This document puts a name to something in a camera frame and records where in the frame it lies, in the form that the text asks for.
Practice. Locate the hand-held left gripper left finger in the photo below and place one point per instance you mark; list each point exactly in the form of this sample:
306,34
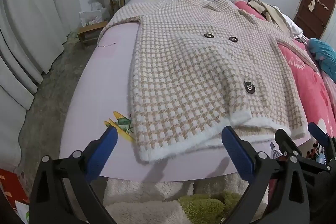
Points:
105,153

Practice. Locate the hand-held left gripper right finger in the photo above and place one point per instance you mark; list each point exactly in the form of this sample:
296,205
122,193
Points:
239,155

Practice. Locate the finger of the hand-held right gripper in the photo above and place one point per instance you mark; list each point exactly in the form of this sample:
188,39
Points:
284,141
317,133

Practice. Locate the beige white checked coat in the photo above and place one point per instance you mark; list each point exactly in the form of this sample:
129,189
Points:
197,69

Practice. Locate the pink floral blanket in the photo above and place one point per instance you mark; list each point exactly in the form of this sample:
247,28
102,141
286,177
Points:
307,82

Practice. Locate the white green fluffy rug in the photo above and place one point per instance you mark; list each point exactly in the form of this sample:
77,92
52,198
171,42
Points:
157,200

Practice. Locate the bed with lilac sheet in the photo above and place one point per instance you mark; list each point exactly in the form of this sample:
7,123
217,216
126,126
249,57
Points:
105,77

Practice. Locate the teal fluffy blanket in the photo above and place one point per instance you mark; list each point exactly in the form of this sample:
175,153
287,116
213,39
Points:
324,56

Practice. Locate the red box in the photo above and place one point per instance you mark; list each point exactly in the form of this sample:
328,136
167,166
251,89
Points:
10,190

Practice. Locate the white garment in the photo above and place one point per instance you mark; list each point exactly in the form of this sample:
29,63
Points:
295,26

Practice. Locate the brown door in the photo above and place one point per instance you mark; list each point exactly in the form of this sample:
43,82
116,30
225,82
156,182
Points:
315,19

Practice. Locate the small wooden stool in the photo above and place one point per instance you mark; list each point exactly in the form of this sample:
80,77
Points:
90,29

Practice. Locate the beige garment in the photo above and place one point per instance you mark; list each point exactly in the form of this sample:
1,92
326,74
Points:
275,15

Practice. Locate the small beige hanging cloth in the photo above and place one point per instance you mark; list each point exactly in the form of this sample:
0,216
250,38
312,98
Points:
311,5

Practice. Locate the white plastic bags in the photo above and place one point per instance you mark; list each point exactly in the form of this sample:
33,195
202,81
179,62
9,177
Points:
93,14

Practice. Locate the grey curtain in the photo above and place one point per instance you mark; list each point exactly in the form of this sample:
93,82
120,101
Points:
26,29

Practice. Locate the door hook rail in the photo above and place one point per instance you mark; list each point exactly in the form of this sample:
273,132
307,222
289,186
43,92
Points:
321,2

